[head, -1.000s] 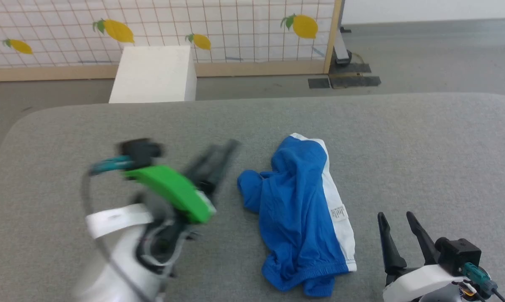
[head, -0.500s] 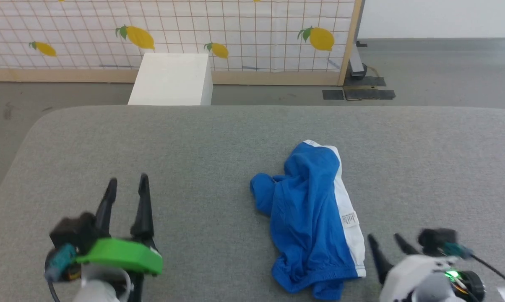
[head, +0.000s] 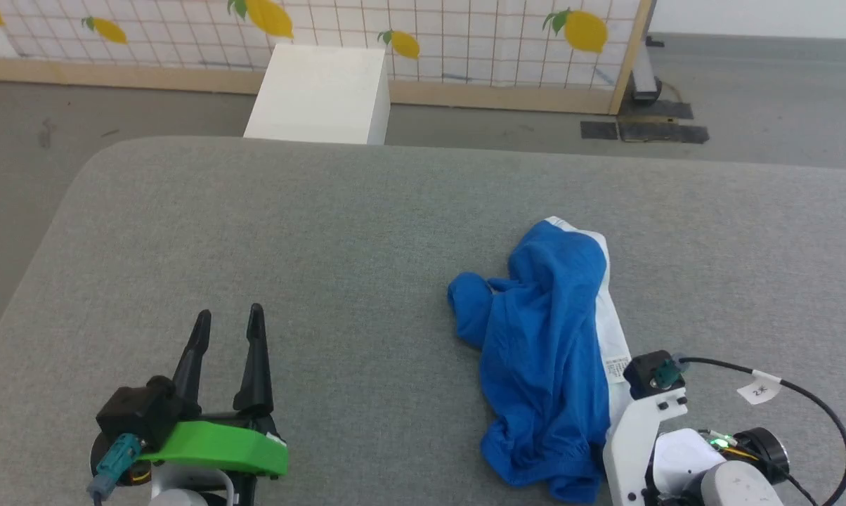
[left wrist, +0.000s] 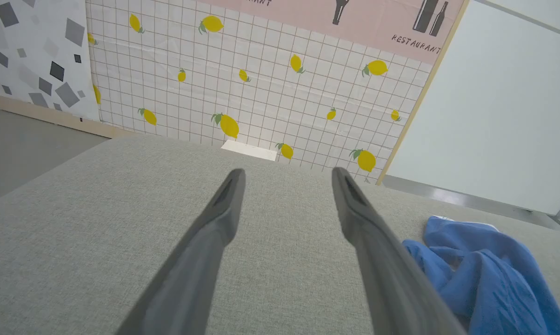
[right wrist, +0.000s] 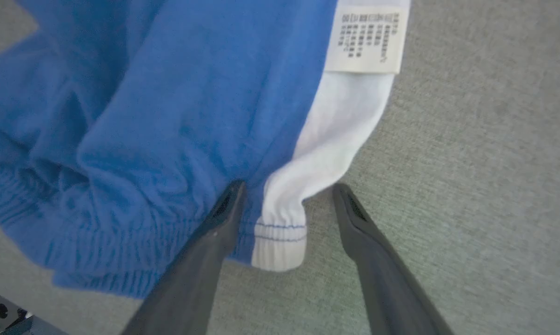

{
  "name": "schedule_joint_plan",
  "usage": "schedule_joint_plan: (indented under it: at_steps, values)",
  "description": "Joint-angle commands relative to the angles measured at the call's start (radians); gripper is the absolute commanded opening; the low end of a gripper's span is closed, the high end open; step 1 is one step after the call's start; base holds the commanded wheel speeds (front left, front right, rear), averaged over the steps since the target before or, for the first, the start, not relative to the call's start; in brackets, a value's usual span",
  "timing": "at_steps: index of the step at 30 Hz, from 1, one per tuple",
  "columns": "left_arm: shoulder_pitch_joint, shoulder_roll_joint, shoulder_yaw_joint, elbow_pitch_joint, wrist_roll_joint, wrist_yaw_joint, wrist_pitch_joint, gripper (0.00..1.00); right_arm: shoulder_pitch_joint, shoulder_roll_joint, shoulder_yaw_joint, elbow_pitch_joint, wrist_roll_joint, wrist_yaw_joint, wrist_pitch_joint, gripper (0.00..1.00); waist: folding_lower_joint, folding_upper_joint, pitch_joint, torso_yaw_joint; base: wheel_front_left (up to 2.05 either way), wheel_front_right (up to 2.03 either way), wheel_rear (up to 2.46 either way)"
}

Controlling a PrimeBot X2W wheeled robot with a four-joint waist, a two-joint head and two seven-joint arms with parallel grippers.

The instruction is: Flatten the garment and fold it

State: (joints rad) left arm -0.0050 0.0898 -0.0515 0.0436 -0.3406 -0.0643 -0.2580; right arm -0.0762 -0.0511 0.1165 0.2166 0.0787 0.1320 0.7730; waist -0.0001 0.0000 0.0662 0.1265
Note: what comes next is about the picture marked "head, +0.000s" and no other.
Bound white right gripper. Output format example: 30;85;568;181
603;394;727;506

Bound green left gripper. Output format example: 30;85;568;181
138;304;289;506

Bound blue and white garment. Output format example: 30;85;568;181
447;216;635;505

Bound white box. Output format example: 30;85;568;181
244;44;391;146

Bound long black floor mat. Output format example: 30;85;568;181
618;122;710;145

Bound grey metal stand foot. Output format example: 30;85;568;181
631;34;668;108

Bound lemon print partition panel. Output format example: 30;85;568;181
0;0;656;116

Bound white cable label tag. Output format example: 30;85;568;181
737;370;783;406

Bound teal left camera cable plug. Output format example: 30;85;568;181
87;434;143;504

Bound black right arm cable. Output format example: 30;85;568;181
678;357;846;506

